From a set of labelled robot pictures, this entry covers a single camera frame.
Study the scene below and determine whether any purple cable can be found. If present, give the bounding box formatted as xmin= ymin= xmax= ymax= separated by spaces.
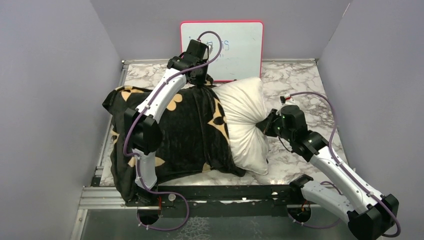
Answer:
xmin=123 ymin=30 xmax=223 ymax=233
xmin=280 ymin=91 xmax=402 ymax=239

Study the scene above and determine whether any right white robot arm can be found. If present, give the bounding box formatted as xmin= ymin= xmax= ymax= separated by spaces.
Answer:
xmin=256 ymin=105 xmax=399 ymax=240

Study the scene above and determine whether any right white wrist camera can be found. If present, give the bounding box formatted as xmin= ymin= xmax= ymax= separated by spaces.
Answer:
xmin=279 ymin=95 xmax=297 ymax=107

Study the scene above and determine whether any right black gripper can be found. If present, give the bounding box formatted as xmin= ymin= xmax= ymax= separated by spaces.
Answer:
xmin=258 ymin=108 xmax=295 ymax=142

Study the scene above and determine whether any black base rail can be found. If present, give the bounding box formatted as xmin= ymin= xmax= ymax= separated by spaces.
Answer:
xmin=125 ymin=184 xmax=306 ymax=218

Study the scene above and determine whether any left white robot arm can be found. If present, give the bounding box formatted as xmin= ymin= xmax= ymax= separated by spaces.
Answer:
xmin=123 ymin=39 xmax=211 ymax=206

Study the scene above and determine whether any pink framed whiteboard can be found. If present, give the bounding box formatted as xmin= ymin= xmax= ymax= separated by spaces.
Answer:
xmin=180 ymin=20 xmax=264 ymax=83

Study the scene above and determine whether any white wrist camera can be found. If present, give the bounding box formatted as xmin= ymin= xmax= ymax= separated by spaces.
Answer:
xmin=279 ymin=95 xmax=297 ymax=107
xmin=206 ymin=42 xmax=213 ymax=55

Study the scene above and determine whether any black floral plush pillowcase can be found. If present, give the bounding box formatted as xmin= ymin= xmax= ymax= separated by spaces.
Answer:
xmin=102 ymin=76 xmax=246 ymax=201

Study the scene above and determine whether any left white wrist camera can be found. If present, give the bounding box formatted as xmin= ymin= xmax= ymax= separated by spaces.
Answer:
xmin=206 ymin=42 xmax=213 ymax=55

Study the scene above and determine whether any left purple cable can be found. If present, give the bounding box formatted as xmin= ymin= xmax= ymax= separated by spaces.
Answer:
xmin=123 ymin=30 xmax=223 ymax=233

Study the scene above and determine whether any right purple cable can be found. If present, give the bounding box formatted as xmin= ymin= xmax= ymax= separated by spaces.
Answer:
xmin=280 ymin=91 xmax=402 ymax=239

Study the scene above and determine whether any white pillow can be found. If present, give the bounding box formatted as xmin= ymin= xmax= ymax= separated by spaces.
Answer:
xmin=213 ymin=77 xmax=270 ymax=175

